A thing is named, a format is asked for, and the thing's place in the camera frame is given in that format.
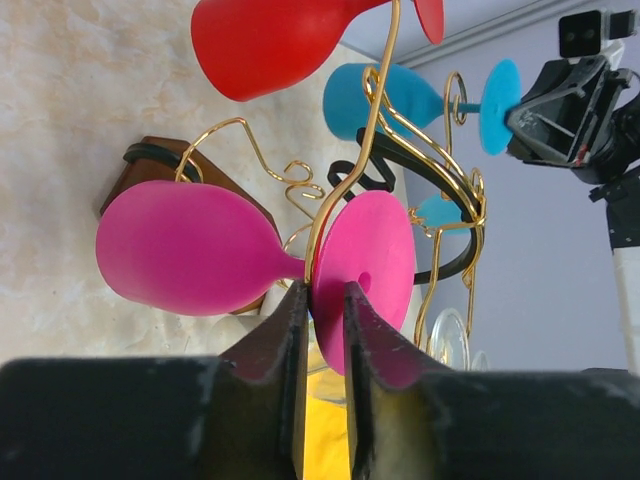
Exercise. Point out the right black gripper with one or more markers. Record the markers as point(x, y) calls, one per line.
point(570, 119)

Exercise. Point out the yellow floral cloth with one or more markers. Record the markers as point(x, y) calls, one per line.
point(326, 451)

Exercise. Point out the pink wine glass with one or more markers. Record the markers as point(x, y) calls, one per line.
point(202, 250)

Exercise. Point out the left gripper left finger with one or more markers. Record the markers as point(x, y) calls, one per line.
point(237, 415)

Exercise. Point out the red wine glass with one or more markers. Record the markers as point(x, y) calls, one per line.
point(248, 49)

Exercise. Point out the gold wire glass rack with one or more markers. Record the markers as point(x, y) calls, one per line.
point(198, 249)

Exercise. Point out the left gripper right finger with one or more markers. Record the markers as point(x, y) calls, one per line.
point(410, 417)

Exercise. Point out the blue wine glass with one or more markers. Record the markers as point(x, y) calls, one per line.
point(435, 211)
point(346, 108)

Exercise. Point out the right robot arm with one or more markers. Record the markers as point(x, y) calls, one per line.
point(603, 32)

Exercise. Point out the clear wine glass right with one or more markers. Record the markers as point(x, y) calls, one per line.
point(449, 344)

